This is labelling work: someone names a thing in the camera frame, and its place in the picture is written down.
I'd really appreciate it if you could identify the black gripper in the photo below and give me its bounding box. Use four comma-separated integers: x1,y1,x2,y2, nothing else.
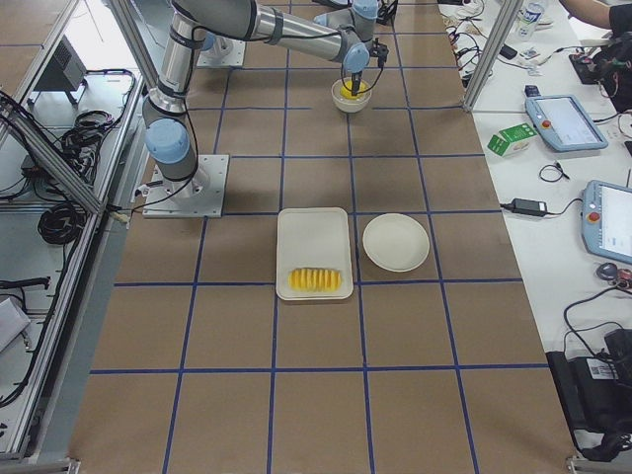
350,71,363,97

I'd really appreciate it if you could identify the yellow lemon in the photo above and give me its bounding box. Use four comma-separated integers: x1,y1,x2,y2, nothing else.
340,80,368,100

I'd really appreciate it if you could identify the cream ceramic bowl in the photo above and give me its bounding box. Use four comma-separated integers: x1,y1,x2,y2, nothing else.
331,78,372,114

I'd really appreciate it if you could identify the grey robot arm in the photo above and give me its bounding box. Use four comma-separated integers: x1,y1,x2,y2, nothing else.
143,1,388,198
200,33,233,57

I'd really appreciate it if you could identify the black dish rack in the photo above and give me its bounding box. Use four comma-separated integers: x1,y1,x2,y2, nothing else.
313,0,399,26

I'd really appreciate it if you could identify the cream round plate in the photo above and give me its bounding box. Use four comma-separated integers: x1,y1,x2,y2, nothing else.
362,213,430,273

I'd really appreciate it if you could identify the green white carton box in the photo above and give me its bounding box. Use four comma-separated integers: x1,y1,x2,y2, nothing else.
487,122,537,157

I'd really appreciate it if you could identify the cream rectangular tray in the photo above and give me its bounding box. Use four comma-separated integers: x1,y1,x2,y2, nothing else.
276,207,354,301

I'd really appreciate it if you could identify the sliced yellow mango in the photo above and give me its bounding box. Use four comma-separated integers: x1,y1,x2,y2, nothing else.
287,268,343,292

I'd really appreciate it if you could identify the black power adapter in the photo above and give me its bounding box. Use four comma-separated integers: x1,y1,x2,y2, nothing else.
512,198,548,217

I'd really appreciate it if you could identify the far blue teach pendant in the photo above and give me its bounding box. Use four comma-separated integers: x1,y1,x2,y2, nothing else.
524,95,608,152

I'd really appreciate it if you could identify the blue teach pendant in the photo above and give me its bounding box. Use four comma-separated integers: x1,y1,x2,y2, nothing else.
582,180,631,264
524,95,608,152

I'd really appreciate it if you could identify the near blue teach pendant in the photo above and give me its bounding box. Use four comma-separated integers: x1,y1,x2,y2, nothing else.
582,180,631,264

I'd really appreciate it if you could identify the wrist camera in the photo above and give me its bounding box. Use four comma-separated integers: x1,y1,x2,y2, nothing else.
369,38,389,70

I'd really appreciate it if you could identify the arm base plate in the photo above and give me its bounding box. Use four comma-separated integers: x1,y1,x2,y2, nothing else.
197,36,246,68
141,155,229,218

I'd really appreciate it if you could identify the aluminium frame post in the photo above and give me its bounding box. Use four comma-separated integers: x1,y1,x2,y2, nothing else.
463,0,521,112

